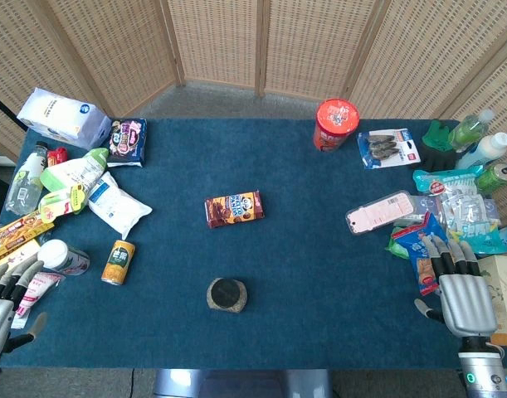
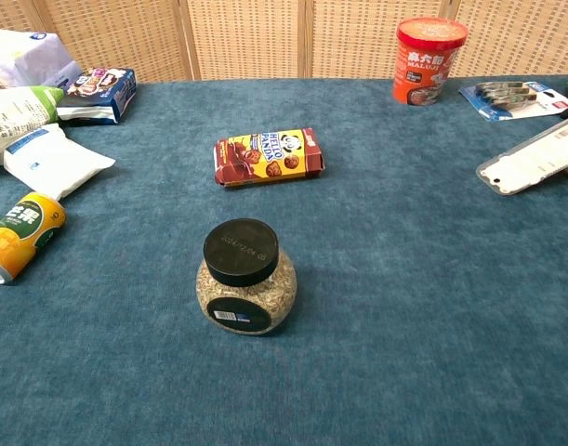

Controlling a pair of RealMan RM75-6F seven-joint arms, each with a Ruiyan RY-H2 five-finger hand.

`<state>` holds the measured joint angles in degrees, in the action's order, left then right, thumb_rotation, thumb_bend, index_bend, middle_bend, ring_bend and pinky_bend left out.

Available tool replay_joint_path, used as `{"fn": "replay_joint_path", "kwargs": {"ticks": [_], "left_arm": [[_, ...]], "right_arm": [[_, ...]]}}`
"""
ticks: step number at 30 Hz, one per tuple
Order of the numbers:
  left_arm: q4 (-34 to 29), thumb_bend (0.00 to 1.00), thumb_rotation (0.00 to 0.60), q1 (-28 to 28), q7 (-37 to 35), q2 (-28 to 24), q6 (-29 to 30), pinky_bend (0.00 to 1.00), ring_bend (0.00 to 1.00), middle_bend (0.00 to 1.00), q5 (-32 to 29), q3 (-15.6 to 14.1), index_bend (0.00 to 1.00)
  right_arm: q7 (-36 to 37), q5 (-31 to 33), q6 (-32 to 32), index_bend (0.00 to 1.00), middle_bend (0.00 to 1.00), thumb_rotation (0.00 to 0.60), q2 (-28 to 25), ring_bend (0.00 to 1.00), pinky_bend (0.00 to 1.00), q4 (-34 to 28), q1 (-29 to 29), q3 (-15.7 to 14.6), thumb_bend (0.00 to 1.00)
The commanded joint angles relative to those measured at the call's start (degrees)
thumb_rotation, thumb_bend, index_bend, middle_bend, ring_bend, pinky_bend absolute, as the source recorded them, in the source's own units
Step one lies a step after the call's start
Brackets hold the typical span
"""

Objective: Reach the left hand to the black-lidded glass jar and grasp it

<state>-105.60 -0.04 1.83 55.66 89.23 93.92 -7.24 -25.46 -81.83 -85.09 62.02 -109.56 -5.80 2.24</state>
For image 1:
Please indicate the blister pack with clips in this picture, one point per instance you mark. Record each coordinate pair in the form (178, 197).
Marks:
(386, 147)

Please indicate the pink phone case package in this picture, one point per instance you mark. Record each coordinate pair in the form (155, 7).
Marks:
(379, 212)

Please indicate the purple snack packet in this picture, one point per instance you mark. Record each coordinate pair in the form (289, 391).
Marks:
(128, 141)

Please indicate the green clear bottle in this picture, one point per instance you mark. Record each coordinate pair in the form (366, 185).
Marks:
(469, 128)

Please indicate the clear sachet packet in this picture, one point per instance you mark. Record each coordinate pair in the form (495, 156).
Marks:
(469, 209)

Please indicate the black pole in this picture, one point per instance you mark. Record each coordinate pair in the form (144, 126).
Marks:
(2, 105)

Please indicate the beige cardboard box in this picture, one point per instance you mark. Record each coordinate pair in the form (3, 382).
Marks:
(505, 290)

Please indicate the wicker folding screen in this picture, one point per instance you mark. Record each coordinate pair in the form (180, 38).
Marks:
(303, 45)

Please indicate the pink white tube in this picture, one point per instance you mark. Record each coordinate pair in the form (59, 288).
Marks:
(35, 292)

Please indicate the teal white printed packet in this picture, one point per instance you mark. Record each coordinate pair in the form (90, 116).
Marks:
(485, 239)

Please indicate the blue felt table mat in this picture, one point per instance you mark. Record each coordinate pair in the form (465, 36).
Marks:
(286, 248)

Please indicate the white jar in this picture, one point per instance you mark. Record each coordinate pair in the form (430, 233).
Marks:
(64, 257)

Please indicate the red lidded snack tub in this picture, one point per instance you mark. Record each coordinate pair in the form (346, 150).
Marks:
(335, 124)

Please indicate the green black glove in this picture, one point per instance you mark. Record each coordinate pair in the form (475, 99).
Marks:
(437, 151)

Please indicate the yellow drink can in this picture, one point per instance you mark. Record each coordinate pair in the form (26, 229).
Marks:
(119, 262)

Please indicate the green plastic packet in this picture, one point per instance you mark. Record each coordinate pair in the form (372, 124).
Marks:
(396, 248)

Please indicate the clear water bottle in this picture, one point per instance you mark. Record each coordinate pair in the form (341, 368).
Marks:
(24, 186)

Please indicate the brown Hello Panda box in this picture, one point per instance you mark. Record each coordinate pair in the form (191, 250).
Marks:
(234, 209)

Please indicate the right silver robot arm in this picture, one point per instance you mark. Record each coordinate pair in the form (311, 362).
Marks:
(483, 373)

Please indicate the blue snack bag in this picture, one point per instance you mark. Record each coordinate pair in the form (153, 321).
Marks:
(419, 248)

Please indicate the yellow white carton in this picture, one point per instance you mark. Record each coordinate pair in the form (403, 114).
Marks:
(10, 253)

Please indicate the green white refill pouch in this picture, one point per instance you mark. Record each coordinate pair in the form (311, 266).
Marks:
(76, 170)

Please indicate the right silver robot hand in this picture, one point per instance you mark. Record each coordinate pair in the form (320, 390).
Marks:
(466, 304)

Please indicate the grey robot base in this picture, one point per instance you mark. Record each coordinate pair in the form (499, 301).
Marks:
(240, 383)

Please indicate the teal packet red sticker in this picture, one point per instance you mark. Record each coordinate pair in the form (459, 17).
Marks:
(444, 181)

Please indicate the yellow orange carton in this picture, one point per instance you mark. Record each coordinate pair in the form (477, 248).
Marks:
(16, 230)

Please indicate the green drink can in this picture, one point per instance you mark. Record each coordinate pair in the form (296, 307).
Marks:
(495, 177)

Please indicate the white blue bottle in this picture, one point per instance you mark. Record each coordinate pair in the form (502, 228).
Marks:
(485, 151)

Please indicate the white blue plastic packet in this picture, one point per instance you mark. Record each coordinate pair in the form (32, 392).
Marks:
(118, 207)

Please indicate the green white pouch red label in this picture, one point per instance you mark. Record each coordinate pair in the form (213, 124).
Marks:
(68, 199)

